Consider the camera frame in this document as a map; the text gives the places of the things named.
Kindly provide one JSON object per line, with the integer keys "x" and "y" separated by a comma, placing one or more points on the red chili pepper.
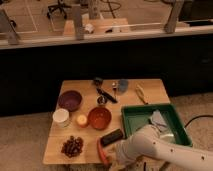
{"x": 101, "y": 153}

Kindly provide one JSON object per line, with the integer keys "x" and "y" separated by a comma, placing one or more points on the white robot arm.
{"x": 147, "y": 142}

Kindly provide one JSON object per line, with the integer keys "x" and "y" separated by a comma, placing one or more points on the blue cup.
{"x": 123, "y": 85}

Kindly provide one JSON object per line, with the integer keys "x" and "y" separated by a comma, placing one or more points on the white paper cup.
{"x": 61, "y": 117}

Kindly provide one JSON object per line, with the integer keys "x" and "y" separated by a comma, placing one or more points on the metal spoon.
{"x": 114, "y": 88}

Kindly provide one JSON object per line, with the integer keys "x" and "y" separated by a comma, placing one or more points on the small black object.
{"x": 97, "y": 81}

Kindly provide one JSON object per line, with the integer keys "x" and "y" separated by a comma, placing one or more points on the wooden table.
{"x": 154, "y": 92}

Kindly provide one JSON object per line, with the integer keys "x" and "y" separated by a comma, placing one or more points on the red bowl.
{"x": 99, "y": 118}

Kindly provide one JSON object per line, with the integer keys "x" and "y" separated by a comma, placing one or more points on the purple bowl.
{"x": 70, "y": 100}

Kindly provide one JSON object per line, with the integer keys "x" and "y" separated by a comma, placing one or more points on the yellow candle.
{"x": 82, "y": 121}

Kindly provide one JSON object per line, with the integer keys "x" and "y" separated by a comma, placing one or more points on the green plastic tray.
{"x": 136, "y": 117}

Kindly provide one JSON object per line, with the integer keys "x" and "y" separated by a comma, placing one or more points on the black rectangular block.
{"x": 111, "y": 137}

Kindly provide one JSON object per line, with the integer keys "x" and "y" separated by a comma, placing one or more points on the grey cloth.
{"x": 157, "y": 120}

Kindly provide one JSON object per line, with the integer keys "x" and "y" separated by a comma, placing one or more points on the bunch of dark grapes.
{"x": 72, "y": 147}

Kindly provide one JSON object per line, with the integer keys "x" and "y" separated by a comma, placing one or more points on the black office chair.
{"x": 61, "y": 6}

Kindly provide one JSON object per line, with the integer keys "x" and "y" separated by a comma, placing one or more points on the black handled utensil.
{"x": 107, "y": 95}

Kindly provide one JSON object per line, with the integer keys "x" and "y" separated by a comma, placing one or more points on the yellow handled tool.
{"x": 140, "y": 94}

